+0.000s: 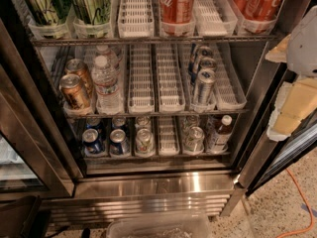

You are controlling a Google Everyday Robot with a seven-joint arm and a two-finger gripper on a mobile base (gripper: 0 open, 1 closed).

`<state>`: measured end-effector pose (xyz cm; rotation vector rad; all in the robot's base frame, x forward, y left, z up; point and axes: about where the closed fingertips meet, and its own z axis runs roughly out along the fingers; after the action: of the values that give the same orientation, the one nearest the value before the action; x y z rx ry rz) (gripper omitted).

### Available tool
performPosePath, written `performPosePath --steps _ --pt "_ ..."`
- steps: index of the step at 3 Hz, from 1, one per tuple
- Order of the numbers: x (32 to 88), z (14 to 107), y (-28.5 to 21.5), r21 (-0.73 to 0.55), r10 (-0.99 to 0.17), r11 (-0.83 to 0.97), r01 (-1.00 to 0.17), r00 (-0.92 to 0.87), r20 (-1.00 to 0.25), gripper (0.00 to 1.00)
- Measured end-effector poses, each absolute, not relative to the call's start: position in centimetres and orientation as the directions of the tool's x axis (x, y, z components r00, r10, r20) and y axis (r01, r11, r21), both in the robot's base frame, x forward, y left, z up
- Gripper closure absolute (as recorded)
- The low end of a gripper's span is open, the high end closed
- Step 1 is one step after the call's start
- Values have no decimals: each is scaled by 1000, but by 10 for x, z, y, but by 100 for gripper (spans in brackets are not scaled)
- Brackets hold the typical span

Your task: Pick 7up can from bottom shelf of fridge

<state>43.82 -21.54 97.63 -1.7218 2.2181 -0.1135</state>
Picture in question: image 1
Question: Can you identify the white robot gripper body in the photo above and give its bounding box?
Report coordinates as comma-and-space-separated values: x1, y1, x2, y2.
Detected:
286, 6, 317, 77

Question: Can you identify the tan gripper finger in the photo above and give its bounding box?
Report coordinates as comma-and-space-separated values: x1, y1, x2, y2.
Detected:
266, 77, 317, 142
264, 35, 290, 62

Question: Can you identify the silver green 7up can front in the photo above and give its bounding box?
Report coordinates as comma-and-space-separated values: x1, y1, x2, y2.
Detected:
184, 126, 205, 155

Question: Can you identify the silver green 7up can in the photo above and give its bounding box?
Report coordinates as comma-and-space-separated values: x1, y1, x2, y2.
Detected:
184, 126, 205, 155
181, 115, 200, 133

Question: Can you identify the red coca-cola can right front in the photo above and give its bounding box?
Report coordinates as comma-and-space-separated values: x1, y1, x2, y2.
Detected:
244, 0, 281, 22

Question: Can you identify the steel fridge door right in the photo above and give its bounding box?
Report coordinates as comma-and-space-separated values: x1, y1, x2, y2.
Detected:
237, 0, 317, 196

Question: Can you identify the silver slim can middle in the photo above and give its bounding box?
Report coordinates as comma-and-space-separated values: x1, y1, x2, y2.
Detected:
191, 58, 218, 84

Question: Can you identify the blue silver slim can rear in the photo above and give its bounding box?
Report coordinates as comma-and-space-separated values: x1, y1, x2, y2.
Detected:
188, 44, 213, 74

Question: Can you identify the silver slim can front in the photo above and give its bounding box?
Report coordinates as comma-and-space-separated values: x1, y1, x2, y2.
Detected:
193, 68, 216, 105

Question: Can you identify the silver green 7up can rear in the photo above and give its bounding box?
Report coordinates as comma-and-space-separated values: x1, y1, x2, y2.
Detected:
181, 115, 200, 133

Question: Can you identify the red coca-cola can centre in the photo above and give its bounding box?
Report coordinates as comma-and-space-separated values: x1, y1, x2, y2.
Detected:
159, 0, 194, 24

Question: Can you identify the white empty tray bottom shelf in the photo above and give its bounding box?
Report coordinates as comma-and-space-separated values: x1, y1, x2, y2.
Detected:
158, 117, 180, 157

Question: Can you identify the white empty tray shelf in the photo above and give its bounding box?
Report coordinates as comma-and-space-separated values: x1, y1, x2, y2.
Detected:
158, 117, 180, 157
118, 0, 155, 38

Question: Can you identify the white empty tray top shelf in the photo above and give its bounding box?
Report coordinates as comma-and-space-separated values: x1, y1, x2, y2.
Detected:
118, 0, 155, 38

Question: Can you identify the silver soda can centre rear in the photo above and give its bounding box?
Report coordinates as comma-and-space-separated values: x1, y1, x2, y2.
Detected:
135, 116, 152, 130

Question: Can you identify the silver soda can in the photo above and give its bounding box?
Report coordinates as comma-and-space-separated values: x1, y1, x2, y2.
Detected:
136, 129, 155, 157
135, 116, 152, 130

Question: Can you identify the silver soda can centre front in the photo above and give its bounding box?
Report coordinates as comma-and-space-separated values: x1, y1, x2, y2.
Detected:
136, 129, 155, 157

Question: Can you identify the blue pepsi can rear right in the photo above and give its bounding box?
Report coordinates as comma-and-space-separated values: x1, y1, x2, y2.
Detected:
111, 117, 129, 135

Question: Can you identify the blue pepsi can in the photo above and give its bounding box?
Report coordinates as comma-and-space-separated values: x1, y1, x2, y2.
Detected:
111, 117, 129, 135
86, 118, 106, 140
110, 129, 131, 157
82, 129, 105, 155

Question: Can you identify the blue pepsi can front right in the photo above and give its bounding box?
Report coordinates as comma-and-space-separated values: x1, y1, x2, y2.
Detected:
110, 129, 131, 157

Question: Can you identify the green tall can right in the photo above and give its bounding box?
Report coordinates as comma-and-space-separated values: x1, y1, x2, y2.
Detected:
71, 0, 111, 25

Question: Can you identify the green tall can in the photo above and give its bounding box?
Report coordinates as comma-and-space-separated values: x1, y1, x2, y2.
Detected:
71, 0, 111, 25
25, 0, 71, 26

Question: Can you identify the blue pepsi can rear left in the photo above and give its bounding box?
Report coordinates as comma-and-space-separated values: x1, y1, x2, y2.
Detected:
86, 118, 106, 140

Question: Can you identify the gold brown can rear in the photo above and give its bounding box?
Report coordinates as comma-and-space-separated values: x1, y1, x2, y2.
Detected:
65, 59, 93, 96

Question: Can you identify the gold brown can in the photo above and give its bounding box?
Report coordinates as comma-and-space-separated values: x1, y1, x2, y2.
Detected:
65, 59, 93, 96
59, 73, 90, 110

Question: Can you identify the blue pepsi can front left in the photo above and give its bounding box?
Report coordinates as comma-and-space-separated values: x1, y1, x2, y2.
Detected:
82, 129, 105, 155

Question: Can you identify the gold brown can front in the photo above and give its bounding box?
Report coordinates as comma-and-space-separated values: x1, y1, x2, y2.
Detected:
59, 73, 90, 110

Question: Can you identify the steel fridge bottom grille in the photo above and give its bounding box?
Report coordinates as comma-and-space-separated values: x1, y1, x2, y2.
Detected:
42, 173, 246, 226

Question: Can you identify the green tall can left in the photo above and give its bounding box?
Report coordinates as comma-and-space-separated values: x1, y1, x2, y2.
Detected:
25, 0, 71, 26

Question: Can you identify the glass fridge door left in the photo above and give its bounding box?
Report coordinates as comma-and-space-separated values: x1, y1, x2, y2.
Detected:
0, 22, 74, 201

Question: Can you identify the white empty tray middle far right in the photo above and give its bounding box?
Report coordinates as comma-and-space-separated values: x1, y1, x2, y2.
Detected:
210, 43, 247, 110

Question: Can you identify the white empty tray top right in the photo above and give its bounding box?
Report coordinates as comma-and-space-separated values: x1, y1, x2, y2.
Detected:
193, 0, 238, 37

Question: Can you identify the brown tea bottle white cap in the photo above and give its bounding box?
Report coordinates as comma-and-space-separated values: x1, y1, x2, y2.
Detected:
207, 115, 232, 154

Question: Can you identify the white empty tray middle left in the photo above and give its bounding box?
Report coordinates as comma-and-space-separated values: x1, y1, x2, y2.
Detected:
128, 45, 155, 114

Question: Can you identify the clear plastic bin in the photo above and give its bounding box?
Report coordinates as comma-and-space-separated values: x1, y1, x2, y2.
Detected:
106, 213, 213, 238

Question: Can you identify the clear water bottle front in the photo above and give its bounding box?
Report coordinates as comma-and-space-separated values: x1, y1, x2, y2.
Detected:
91, 56, 120, 115

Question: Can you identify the clear water bottle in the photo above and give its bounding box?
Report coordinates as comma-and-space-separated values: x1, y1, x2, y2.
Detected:
91, 56, 120, 115
96, 45, 120, 70

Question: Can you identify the clear water bottle rear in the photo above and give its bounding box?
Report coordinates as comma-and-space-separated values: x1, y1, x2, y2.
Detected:
96, 45, 120, 70

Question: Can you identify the orange power cable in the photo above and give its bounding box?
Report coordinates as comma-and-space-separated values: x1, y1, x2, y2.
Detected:
275, 168, 316, 238

